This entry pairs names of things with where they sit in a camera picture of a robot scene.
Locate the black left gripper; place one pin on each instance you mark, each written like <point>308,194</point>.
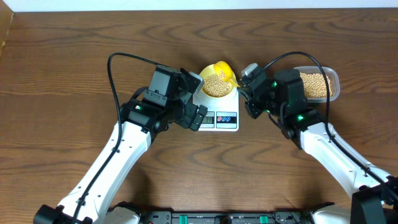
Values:
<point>189,110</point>

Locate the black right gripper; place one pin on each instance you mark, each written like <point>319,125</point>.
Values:
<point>250,102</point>

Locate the yellow plastic measuring scoop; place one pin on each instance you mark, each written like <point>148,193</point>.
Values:
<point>224,71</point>

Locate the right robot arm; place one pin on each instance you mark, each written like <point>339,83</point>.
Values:
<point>373,191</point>

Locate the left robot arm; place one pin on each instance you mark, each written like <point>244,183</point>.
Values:
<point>149,112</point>

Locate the white digital kitchen scale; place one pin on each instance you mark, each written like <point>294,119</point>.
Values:
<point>223,112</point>

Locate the soybeans in bowl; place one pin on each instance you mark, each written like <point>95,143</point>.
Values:
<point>214,86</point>

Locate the pale yellow bowl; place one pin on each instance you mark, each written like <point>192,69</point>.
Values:
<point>209,70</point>

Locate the soybeans in container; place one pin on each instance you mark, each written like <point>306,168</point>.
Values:
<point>314,85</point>

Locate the clear plastic container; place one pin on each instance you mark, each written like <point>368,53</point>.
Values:
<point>331,76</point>

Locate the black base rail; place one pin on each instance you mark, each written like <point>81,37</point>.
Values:
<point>224,217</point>

